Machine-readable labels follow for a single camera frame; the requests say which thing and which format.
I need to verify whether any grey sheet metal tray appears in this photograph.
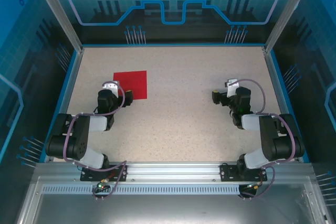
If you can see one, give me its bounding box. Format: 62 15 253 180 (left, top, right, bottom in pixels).
15 176 330 224

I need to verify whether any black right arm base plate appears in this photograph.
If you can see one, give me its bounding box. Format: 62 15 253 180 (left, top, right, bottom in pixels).
219 163 269 182

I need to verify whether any aluminium frame post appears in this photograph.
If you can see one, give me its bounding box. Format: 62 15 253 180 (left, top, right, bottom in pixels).
28 0 85 54
264 0 317 53

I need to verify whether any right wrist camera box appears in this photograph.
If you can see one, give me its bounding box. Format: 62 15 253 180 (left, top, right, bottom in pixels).
224 78 240 98

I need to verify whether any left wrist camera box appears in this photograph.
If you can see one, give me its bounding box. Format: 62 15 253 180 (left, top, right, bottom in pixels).
101 81 119 97

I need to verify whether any green lit cable connector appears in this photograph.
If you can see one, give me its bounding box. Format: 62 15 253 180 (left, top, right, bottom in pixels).
96 178 111 191
245 182 264 191

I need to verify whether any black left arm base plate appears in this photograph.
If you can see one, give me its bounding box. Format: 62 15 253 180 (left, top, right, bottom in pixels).
80 164 129 182

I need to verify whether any aluminium mounting rail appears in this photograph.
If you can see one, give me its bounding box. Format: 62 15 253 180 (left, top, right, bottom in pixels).
35 161 314 183

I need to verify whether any slotted grey cable duct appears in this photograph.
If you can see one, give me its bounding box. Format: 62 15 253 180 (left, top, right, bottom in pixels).
41 185 244 196

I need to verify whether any blue printed side panel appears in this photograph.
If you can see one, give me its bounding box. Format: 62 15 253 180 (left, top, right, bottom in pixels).
0 0 79 224
271 0 336 224

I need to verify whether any red square paper sheet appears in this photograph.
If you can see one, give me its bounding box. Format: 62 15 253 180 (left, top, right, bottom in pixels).
113 70 148 100

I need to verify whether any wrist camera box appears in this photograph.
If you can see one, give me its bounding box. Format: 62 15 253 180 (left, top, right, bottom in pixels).
101 81 119 97
224 78 240 98

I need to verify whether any thin aluminium table edge rail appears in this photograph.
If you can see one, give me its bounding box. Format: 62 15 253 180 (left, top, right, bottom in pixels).
81 42 266 49

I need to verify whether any blue trimmed aluminium side rail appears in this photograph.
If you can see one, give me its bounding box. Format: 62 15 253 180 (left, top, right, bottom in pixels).
262 47 311 164
39 47 85 164

